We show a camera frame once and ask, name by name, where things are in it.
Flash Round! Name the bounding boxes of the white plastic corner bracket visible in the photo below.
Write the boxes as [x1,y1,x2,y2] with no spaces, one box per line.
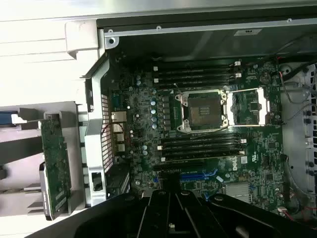
[64,21,106,60]

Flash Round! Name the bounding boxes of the silver ethernet port block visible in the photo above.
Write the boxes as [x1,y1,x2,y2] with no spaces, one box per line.
[111,111,127,123]

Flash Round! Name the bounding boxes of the grey plastic parts rack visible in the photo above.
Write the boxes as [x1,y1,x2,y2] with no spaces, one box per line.
[0,100,86,218]

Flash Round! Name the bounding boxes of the grey case sticker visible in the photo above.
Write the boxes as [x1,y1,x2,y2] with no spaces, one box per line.
[234,28,263,37]

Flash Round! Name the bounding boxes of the grey metal PC case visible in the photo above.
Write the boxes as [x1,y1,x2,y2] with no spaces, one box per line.
[79,4,317,224]

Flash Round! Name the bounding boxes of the silver CPU socket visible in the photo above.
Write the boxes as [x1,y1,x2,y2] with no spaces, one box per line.
[174,88,230,132]

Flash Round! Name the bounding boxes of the thick black cable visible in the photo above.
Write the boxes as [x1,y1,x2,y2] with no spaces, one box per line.
[277,56,317,82]

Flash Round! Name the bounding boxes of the blue expansion slot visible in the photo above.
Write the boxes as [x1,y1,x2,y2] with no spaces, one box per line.
[180,175,209,183]

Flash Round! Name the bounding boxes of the green motherboard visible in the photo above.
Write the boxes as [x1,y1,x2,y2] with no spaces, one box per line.
[108,57,287,215]

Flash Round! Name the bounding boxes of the silver socket cover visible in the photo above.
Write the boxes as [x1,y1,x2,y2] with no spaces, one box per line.
[227,88,271,127]

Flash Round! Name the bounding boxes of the blue plastic piece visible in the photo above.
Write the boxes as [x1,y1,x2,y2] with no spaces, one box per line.
[0,113,18,124]

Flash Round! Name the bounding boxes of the silver chipset heat sink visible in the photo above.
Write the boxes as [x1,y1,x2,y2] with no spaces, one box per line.
[224,183,252,198]

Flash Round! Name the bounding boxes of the red and black twisted wire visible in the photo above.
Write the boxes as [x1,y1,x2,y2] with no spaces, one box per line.
[108,122,124,132]

